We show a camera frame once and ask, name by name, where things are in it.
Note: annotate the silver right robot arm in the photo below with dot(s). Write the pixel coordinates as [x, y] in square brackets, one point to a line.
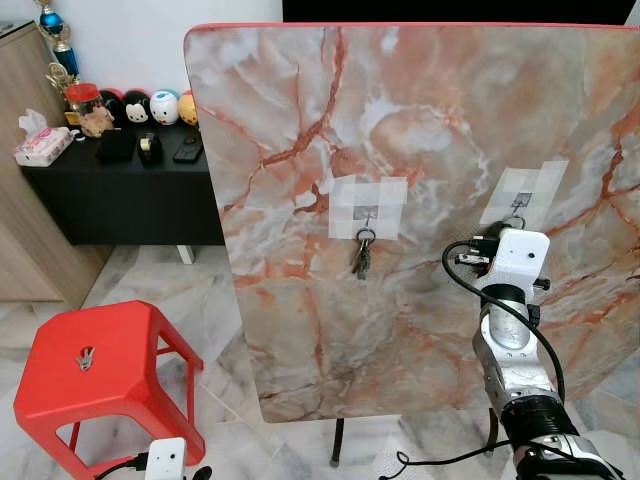
[520, 370]

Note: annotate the red plastic stool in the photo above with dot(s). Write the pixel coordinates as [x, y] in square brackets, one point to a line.
[100, 390]

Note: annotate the marble pattern folding table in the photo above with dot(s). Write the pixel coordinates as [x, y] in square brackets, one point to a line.
[420, 110]

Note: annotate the small silver key bunch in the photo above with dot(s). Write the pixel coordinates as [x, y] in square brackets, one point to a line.
[86, 358]

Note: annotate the black television screen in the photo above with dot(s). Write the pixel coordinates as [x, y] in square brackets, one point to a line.
[460, 10]

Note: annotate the black low sideboard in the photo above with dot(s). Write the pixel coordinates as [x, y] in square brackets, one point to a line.
[130, 200]

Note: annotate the light wooden cabinet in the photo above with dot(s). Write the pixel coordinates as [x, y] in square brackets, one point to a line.
[30, 230]

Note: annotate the flat black case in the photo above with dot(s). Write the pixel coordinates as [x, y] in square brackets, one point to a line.
[188, 150]

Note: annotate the black tape dispenser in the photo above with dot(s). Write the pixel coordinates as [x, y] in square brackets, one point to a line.
[149, 148]

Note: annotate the black square box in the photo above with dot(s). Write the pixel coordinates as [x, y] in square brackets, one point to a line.
[116, 146]

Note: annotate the white round plush toy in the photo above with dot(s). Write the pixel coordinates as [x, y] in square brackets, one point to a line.
[165, 107]

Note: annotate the pink white tissue pack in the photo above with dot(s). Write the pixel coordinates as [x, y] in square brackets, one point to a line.
[42, 145]

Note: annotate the black mouse plush toy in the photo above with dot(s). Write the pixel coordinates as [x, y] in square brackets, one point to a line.
[137, 108]

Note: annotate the black round plush toy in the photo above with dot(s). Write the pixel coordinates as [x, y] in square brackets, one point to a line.
[112, 108]

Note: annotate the red lidded clear jar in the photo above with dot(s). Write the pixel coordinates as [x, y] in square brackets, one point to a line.
[88, 108]

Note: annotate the small gold trophy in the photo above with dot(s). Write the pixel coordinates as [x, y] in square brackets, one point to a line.
[62, 80]

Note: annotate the tall blue gold trophy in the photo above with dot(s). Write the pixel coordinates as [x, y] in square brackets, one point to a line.
[55, 25]

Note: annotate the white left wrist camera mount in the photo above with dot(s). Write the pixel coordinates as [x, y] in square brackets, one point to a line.
[166, 460]

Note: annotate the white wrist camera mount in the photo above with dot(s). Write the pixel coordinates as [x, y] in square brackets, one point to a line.
[166, 460]
[518, 258]

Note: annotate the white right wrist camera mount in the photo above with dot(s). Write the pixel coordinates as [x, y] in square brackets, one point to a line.
[518, 258]

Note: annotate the taped metal wall hook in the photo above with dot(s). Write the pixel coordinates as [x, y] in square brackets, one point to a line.
[367, 212]
[520, 196]

